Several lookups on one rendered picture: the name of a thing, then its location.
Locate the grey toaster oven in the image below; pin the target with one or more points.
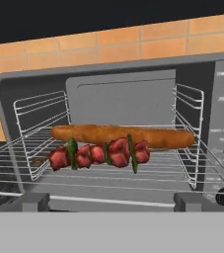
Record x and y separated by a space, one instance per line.
123 95

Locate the brown baguette bread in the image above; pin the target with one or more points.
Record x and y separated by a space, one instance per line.
116 133

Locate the red and green kebab skewer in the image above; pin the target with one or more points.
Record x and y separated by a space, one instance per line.
118 153

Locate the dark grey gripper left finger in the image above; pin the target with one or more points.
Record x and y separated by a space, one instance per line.
34 202

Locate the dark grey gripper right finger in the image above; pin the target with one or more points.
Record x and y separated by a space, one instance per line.
187 202

